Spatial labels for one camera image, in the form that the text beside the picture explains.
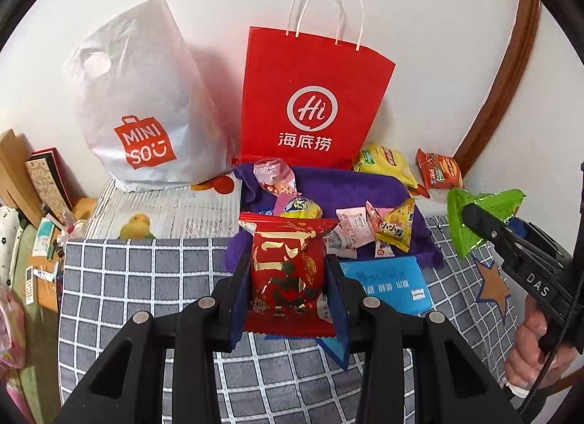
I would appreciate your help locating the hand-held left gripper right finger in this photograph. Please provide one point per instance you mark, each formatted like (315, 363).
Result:
(340, 328)

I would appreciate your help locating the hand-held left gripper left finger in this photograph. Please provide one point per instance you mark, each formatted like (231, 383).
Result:
(238, 332)

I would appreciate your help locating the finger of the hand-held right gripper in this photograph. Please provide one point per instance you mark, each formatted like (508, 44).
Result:
(488, 230)
(522, 228)

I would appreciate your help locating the green triangular snack packet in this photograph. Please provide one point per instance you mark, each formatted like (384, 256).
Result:
(456, 207)

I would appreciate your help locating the red and gold snack packet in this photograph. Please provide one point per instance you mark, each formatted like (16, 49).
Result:
(287, 278)

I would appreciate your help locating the pale pink snack packet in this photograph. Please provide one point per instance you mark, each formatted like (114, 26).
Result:
(336, 241)

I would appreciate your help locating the yellow triangular snack packet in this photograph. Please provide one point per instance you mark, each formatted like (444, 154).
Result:
(397, 227)

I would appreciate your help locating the pink and yellow snack packet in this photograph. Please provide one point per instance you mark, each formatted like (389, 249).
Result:
(296, 207)

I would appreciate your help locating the purple fabric tray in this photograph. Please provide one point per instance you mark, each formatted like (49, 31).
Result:
(328, 186)

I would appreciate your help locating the pink cartoon snack packet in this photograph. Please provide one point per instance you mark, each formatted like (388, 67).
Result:
(273, 175)

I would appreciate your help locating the person's right hand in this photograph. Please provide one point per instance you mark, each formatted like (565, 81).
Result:
(524, 351)

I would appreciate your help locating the blue tissue pack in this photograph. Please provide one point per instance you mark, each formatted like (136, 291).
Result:
(388, 282)

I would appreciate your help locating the orange chips bag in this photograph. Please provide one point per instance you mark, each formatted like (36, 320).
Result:
(440, 170)

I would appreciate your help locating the grey checked blanket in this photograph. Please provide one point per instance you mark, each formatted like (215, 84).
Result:
(137, 278)

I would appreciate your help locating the yellow chips bag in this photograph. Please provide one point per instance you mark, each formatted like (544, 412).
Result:
(383, 164)

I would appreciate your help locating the white printed sheet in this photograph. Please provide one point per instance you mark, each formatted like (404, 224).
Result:
(182, 209)

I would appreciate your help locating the brown cardboard box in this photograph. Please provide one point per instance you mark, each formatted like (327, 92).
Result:
(45, 289)

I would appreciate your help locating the teal and white small box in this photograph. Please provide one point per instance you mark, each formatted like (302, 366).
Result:
(43, 237)

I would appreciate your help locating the red paper bag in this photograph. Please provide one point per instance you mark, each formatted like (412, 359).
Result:
(315, 86)

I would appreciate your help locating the pink plastic bag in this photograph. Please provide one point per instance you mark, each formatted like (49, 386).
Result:
(9, 332)

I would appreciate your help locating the white floral cloth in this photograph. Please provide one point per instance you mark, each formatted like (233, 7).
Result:
(7, 241)

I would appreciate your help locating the white plastic bag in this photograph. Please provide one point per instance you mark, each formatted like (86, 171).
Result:
(146, 100)

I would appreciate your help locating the wooden headboard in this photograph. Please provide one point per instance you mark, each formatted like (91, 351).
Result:
(13, 168)

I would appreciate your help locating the brown wooden door frame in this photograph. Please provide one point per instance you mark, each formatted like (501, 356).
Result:
(511, 77)

